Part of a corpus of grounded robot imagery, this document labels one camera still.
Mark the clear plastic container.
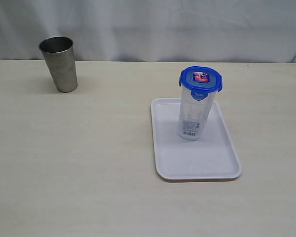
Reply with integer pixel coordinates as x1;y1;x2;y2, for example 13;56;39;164
178;86;216;141

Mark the blue container lid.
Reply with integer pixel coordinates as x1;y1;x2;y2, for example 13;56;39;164
179;66;222;101

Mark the stainless steel cup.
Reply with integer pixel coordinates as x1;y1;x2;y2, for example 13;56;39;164
38;36;78;93

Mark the white plastic tray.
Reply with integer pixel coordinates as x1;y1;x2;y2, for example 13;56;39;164
150;98;242;182

